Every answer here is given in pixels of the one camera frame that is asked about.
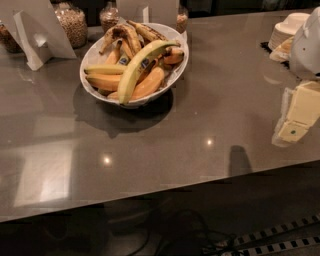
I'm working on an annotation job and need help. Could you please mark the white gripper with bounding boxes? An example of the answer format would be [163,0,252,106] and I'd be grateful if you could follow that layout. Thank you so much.
[272,7,320,147]

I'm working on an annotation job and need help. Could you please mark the long greenish yellow banana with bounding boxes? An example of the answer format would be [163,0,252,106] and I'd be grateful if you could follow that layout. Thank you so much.
[117,40,180,104]

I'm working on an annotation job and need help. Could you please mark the orange banana right side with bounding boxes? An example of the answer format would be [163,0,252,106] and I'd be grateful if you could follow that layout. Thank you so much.
[164,48,184,65]

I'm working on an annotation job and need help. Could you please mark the orange banana front right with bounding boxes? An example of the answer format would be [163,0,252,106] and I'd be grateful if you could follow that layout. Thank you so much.
[130,66,165,101]

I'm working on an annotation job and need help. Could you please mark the spotted banana at back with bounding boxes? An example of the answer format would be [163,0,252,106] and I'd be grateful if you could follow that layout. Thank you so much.
[127,20,167,41]

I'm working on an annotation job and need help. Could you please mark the brown spotted banana bunch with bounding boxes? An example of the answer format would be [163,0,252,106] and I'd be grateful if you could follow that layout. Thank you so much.
[99,24,142,56]

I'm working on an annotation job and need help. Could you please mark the orange yellow banana left lower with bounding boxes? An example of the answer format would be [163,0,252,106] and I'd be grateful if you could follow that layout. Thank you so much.
[86,74,121,91]

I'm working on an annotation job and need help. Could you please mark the orange banana upright centre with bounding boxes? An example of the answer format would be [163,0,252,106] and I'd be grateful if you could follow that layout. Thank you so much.
[105,41,122,64]

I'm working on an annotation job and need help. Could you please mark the yellow banana left upper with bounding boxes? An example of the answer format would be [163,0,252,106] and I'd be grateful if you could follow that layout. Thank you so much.
[84,64,126,75]

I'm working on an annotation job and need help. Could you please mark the stack of white paper plates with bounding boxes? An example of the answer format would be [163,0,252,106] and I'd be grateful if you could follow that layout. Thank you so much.
[268,12,309,50]

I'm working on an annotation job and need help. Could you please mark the black white checkered strip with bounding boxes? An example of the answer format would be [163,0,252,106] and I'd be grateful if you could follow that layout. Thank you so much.
[203,214,320,256]

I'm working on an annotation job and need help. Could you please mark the glass jar behind sign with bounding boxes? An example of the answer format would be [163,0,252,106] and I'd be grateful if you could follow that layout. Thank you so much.
[176,6,188,33]

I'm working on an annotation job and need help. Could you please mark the white sign card back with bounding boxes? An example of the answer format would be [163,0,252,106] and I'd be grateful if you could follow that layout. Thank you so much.
[116,0,179,28]

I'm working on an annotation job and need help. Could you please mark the glass jar centre back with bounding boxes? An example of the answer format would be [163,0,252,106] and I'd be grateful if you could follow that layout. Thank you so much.
[99,0,119,32]

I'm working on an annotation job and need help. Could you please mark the glass jar of nuts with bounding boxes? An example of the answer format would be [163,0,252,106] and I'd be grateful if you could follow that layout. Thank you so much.
[54,2,88,48]

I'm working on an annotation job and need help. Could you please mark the white folded sign left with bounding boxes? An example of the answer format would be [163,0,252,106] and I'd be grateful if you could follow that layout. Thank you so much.
[0,0,76,71]

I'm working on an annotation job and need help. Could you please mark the glass jar far left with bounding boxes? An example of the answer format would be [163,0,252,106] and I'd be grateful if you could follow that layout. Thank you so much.
[0,21,22,53]

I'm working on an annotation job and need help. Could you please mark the black cables on floor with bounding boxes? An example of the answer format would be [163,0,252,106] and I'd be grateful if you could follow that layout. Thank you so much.
[126,208,244,256]

